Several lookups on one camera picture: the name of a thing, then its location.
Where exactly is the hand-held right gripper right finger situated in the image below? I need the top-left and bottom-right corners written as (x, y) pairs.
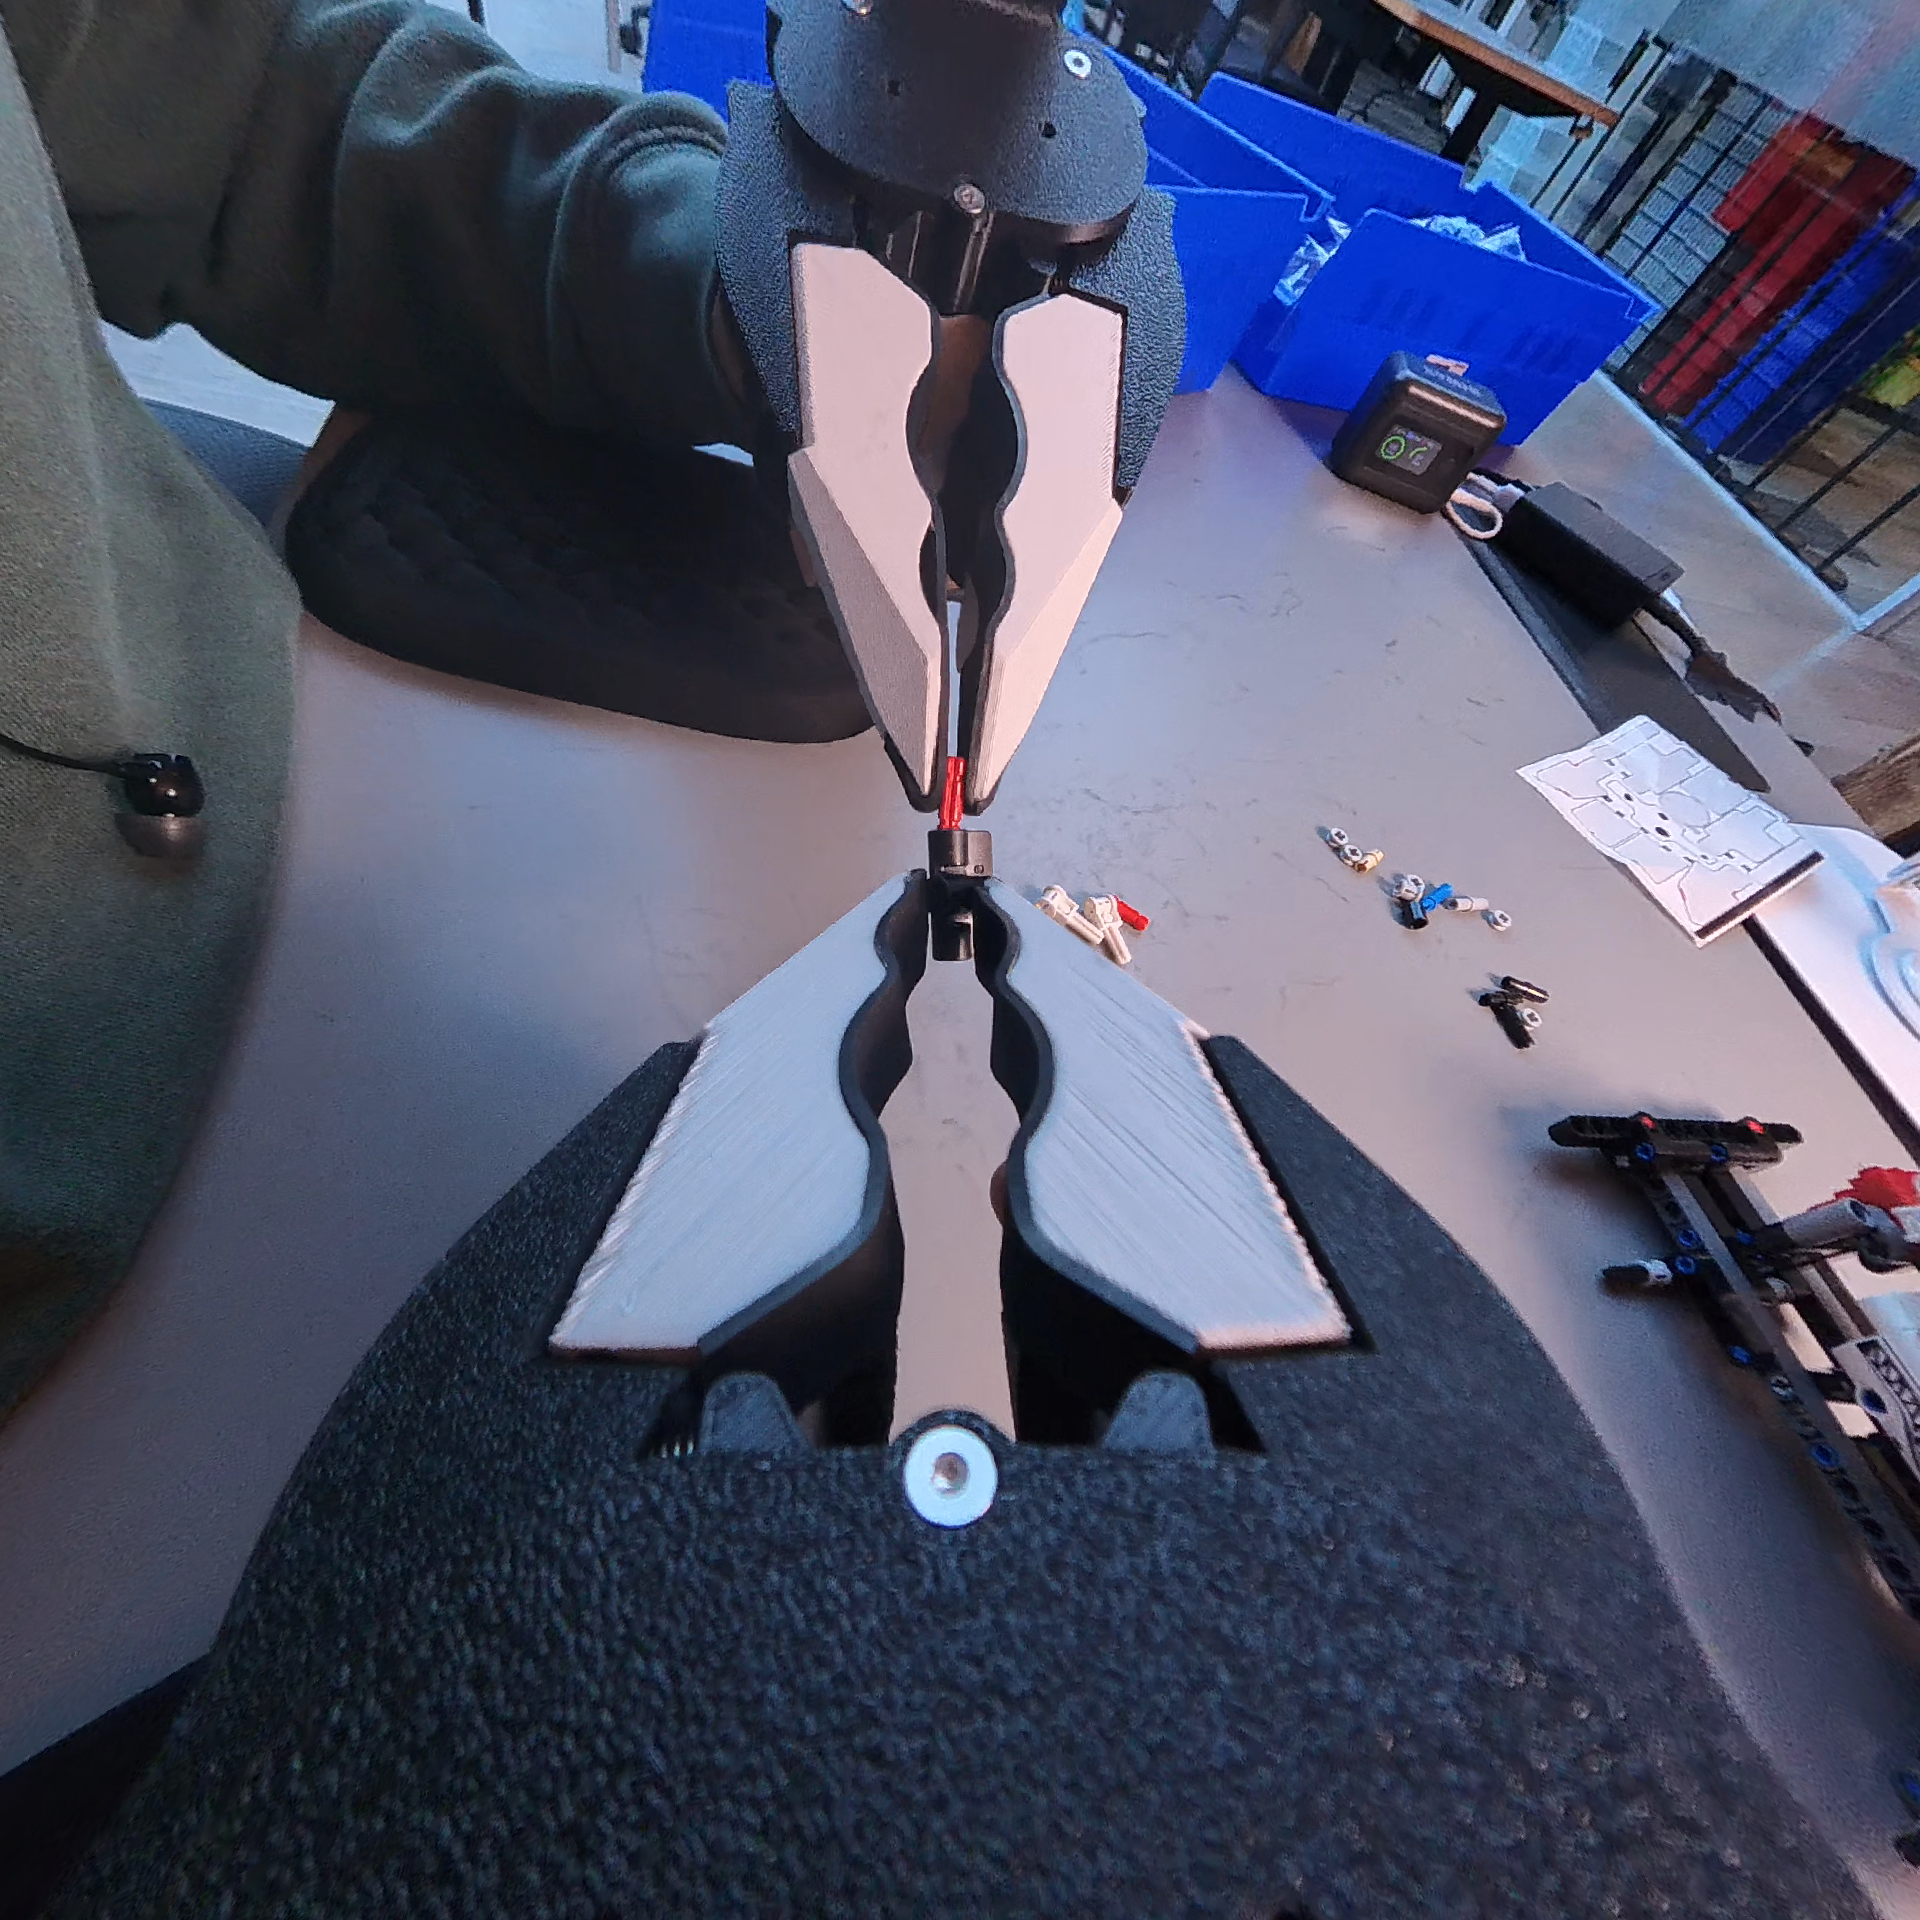
top-left (971, 872), bottom-right (1353, 1452)

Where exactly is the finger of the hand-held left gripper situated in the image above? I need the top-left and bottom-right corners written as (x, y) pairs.
top-left (787, 239), bottom-right (952, 812)
top-left (958, 287), bottom-right (1130, 815)

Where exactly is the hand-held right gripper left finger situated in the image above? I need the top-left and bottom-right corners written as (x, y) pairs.
top-left (548, 872), bottom-right (928, 1452)

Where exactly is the cluster of small lego pieces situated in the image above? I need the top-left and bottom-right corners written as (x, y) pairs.
top-left (1320, 822), bottom-right (1554, 1052)

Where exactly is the black lego connector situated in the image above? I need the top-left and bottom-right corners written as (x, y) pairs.
top-left (919, 822), bottom-right (999, 963)

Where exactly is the white lego monster truck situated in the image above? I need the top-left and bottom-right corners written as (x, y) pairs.
top-left (1546, 1111), bottom-right (1920, 1629)

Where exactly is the blue plastic bin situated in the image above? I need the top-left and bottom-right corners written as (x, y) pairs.
top-left (1200, 70), bottom-right (1479, 227)
top-left (643, 0), bottom-right (776, 134)
top-left (1231, 207), bottom-right (1665, 448)
top-left (1112, 52), bottom-right (1338, 395)

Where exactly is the black wrist rest pad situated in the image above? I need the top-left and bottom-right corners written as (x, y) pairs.
top-left (286, 412), bottom-right (875, 747)

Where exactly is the black box green mark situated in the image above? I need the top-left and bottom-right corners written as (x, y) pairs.
top-left (1328, 351), bottom-right (1510, 515)

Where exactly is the black power adapter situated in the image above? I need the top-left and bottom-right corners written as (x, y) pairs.
top-left (1492, 480), bottom-right (1684, 632)

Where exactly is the wooden background table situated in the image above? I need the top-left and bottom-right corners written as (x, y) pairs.
top-left (1372, 0), bottom-right (1626, 160)

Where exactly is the white sticker sheet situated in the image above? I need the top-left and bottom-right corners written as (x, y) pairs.
top-left (1516, 716), bottom-right (1827, 950)

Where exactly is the person's green sweatshirt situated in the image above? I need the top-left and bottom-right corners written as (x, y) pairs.
top-left (0, 30), bottom-right (302, 1419)

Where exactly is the shelf of coloured bins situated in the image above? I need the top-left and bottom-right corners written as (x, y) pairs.
top-left (1628, 112), bottom-right (1920, 467)

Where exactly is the black earbud with cord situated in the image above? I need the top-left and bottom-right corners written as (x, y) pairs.
top-left (0, 726), bottom-right (209, 860)

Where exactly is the wooden post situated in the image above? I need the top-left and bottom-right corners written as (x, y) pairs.
top-left (1831, 736), bottom-right (1920, 848)

